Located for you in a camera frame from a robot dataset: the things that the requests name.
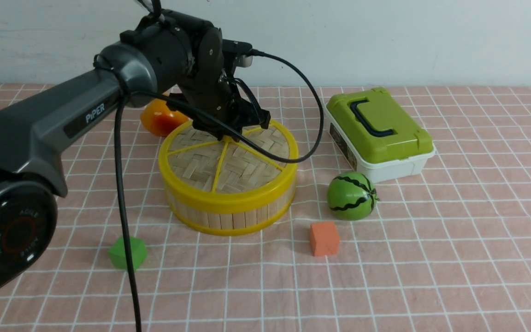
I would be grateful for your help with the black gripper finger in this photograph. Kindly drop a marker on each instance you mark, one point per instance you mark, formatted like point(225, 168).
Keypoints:
point(219, 134)
point(265, 124)

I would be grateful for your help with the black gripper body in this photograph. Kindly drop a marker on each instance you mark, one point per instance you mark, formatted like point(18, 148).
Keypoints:
point(219, 98)

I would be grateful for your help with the yellow woven steamer lid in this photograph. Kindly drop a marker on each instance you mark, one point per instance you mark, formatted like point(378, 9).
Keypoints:
point(204, 174)

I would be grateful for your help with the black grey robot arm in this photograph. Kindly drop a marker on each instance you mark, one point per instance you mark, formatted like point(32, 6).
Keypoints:
point(167, 49)

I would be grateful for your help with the bamboo steamer basket yellow rims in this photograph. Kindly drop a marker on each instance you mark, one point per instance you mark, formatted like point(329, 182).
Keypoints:
point(230, 214)

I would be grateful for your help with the orange toy mango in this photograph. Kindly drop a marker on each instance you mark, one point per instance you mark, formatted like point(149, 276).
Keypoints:
point(159, 120)

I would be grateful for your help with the green white plastic box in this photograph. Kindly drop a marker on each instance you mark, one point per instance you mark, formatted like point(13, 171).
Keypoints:
point(377, 136)

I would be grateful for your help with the green toy watermelon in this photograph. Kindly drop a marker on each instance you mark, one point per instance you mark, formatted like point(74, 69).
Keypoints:
point(351, 196)

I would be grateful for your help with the orange foam cube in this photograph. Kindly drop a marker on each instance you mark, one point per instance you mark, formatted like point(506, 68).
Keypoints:
point(324, 239)

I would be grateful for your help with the green foam cube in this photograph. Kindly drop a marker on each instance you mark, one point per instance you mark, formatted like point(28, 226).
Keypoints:
point(117, 254)

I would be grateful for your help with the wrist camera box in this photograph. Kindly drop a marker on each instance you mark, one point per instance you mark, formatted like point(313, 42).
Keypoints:
point(237, 54)

